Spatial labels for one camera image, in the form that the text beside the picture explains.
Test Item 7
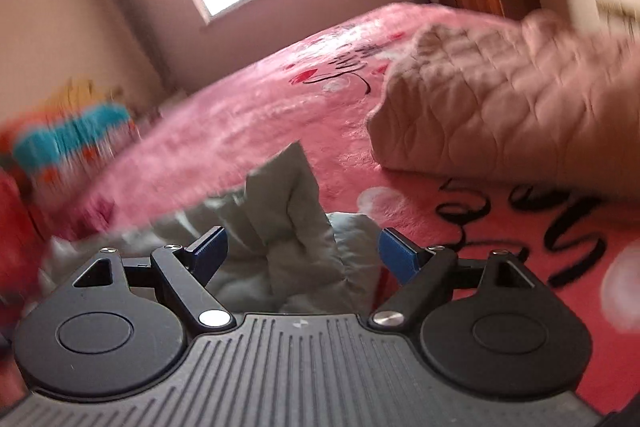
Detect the grey quilted garment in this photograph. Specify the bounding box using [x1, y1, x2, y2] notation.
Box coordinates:
[40, 141, 388, 315]

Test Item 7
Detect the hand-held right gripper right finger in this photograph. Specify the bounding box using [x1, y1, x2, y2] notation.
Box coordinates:
[369, 228, 546, 334]

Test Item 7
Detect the pink quilted folded blanket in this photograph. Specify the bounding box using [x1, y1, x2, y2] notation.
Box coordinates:
[364, 8, 640, 204]

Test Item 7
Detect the teal and orange pillow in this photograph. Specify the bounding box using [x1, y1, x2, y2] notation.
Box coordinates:
[10, 102, 138, 190]

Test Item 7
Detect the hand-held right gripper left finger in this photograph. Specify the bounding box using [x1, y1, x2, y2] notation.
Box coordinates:
[71, 226, 236, 334]

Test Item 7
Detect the pink printed bed blanket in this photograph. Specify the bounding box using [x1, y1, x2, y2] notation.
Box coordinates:
[0, 2, 640, 413]

